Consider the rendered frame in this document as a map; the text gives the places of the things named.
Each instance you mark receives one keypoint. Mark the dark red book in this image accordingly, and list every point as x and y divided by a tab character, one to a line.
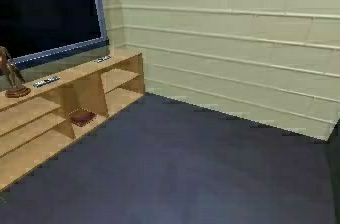
82	117

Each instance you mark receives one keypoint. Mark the black flat television set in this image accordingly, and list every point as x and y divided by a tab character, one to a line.
38	26

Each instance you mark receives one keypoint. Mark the bronze human figure statue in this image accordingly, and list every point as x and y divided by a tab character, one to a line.
8	68

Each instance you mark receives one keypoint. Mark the dark remote control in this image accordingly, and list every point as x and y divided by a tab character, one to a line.
46	81
102	59

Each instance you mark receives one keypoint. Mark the light wooden television shelf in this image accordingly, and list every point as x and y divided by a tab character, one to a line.
28	130

